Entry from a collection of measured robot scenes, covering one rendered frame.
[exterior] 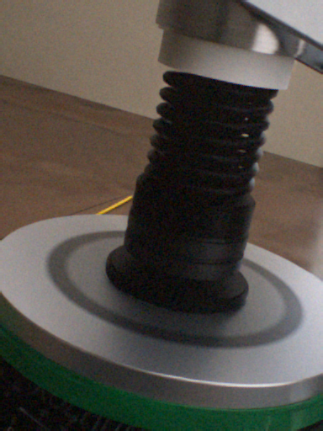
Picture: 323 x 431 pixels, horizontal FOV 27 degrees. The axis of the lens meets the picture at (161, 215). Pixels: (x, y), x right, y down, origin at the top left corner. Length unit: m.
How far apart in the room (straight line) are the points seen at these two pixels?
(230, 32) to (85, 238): 0.17
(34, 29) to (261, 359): 6.06
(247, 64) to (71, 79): 5.79
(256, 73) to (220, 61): 0.02
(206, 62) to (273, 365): 0.15
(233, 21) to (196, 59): 0.03
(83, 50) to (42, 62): 0.45
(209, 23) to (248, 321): 0.15
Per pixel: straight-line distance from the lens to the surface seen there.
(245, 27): 0.32
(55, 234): 0.43
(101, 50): 5.95
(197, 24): 0.33
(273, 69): 0.34
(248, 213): 0.36
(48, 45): 6.25
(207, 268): 0.36
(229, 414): 0.31
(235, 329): 0.35
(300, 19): 0.31
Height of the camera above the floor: 0.98
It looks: 18 degrees down
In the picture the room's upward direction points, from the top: 12 degrees clockwise
